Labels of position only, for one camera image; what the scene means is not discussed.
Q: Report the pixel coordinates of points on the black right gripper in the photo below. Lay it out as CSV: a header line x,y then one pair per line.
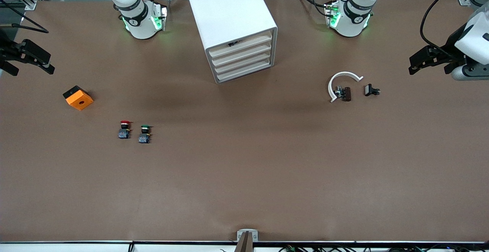
x,y
8,50

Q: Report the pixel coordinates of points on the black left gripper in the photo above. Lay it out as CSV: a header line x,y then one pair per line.
x,y
453,43

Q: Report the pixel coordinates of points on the red push button switch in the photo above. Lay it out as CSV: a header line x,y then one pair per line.
x,y
123,132

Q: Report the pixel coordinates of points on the white plastic drawer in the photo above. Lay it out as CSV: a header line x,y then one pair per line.
x,y
244,54
244,70
244,62
244,45

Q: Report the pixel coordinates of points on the white Franka left arm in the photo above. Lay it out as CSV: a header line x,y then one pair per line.
x,y
349,26

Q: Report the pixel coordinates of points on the white Franka right arm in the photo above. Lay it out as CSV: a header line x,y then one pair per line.
x,y
141,26

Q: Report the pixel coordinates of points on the white drawer cabinet housing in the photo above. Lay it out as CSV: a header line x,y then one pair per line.
x,y
225,11

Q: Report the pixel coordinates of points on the orange box with black base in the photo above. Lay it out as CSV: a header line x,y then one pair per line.
x,y
80,101

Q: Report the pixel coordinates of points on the black small electrical component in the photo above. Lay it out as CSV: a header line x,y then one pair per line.
x,y
368,90

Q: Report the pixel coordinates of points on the white curved plastic piece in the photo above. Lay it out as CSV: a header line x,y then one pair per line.
x,y
344,73

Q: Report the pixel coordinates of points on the brown small electrical component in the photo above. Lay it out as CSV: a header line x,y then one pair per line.
x,y
347,94

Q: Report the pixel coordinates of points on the green push button switch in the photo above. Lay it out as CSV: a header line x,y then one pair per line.
x,y
144,138

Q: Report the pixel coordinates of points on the white table edge rail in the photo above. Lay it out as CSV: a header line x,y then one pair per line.
x,y
76,247

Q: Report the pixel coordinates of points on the grey metal table bracket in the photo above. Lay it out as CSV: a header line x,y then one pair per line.
x,y
247,240

